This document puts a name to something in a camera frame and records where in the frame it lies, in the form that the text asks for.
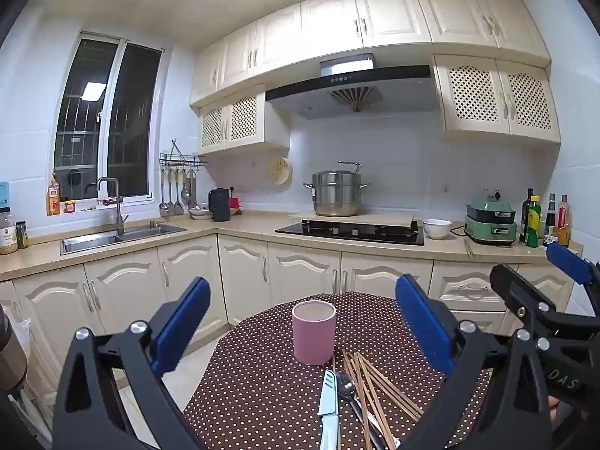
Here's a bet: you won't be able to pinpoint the stainless steel sink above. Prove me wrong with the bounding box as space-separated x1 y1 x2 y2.
60 222 188 256

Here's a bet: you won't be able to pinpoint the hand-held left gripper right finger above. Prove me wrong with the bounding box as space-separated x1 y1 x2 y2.
395 274 551 450

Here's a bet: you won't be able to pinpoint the small kitchen knife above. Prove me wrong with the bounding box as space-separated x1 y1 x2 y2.
318 369 341 450

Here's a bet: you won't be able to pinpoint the cream lattice door cabinet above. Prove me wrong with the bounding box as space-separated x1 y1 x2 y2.
431 54 562 145
197 85 291 155

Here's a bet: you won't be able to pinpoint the pile of wooden chopsticks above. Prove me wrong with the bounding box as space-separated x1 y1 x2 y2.
332 348 425 450

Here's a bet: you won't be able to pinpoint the dark green glass bottle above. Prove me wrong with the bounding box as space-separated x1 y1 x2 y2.
544 193 558 241

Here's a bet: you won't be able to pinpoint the green bottle yellow cap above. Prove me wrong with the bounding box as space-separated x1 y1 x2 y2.
525 195 543 248

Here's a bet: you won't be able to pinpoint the black gas cooktop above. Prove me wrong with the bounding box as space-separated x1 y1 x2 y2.
274 219 425 246

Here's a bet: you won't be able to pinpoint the cream base cabinets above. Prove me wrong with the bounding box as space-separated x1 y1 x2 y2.
0 234 584 387

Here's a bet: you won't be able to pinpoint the pink cup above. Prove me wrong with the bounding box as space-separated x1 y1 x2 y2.
291 300 337 366

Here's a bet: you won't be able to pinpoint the green electric cooker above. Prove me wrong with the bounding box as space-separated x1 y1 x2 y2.
465 189 518 245

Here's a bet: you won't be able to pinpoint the yellow dish soap bottle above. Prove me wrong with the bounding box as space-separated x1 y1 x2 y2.
46 173 62 216

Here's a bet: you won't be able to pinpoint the white framed window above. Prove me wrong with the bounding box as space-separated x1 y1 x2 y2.
49 32 164 204

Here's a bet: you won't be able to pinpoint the person's right hand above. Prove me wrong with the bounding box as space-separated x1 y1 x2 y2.
546 394 563 426

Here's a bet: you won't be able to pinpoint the dark oil bottle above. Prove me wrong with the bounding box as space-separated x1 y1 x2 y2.
521 189 535 243

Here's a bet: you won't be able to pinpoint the dark electric kettle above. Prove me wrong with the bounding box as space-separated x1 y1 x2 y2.
208 188 231 222

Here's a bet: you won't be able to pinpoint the pale wooden board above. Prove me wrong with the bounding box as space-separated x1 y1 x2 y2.
300 213 416 229

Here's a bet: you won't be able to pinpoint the dark round object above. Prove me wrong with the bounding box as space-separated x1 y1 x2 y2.
0 304 30 392

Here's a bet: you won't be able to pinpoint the cream upper wall cabinets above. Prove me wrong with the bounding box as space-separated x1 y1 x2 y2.
189 0 551 108

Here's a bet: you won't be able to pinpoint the glass jar white label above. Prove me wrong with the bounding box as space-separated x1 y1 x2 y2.
0 206 19 255

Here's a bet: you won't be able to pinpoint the stainless steel steamer pot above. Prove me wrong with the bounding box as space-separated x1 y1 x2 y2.
303 162 371 218

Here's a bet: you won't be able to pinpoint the metal wall utensil rack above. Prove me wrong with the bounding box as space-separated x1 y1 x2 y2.
159 139 210 168

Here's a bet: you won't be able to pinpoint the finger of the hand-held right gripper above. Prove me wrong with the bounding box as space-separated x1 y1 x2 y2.
490 264 600 338
546 243 600 287

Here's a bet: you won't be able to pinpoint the round cream wall plate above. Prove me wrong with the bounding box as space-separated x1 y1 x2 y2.
267 156 292 185

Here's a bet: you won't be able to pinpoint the metal spoon black handle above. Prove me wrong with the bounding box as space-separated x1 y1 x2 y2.
335 371 385 450

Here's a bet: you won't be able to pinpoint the steel kitchen faucet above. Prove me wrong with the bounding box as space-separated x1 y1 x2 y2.
96 177 129 236

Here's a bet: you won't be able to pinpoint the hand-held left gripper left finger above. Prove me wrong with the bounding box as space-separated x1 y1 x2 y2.
52 276 212 450

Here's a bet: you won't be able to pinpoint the white bowl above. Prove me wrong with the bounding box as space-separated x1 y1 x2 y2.
423 219 453 240

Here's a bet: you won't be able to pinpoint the brown polka dot tablecloth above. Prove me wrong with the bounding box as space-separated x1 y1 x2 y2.
183 292 493 450

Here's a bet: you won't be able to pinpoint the range hood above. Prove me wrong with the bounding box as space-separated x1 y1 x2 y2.
265 53 439 120

